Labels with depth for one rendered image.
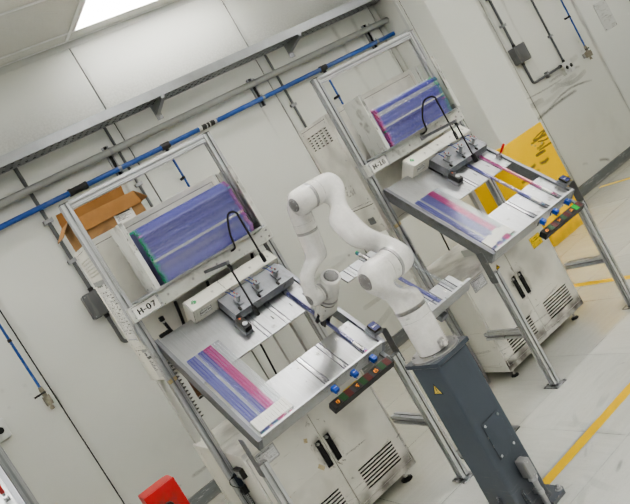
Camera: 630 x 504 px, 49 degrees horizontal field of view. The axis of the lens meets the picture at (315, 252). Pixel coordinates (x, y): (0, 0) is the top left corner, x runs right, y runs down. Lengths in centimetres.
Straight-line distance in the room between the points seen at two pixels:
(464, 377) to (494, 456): 30
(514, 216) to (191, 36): 271
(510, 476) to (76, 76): 358
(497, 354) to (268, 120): 246
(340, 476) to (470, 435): 81
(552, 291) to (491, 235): 73
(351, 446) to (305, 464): 24
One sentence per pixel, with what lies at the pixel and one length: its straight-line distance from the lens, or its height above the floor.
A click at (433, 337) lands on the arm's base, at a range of 255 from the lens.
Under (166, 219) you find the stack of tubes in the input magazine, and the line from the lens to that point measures 314.
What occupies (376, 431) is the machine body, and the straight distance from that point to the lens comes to 334.
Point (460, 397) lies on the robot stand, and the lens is 257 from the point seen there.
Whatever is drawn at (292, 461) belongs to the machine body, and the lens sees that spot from 314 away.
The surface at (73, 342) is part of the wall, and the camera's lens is 452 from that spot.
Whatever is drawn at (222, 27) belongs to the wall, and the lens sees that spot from 537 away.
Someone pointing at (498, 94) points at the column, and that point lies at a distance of 585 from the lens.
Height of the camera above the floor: 150
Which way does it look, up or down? 6 degrees down
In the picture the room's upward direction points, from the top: 30 degrees counter-clockwise
